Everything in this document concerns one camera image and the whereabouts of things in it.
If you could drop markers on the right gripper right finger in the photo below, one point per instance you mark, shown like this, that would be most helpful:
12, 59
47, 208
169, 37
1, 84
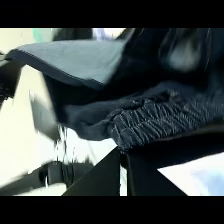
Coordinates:
146, 181

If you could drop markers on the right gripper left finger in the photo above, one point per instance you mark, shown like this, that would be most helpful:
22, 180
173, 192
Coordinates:
100, 180

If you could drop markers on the dark blue pants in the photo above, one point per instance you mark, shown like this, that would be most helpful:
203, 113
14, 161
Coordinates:
140, 100

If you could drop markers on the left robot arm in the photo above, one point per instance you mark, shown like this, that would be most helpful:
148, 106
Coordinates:
6, 81

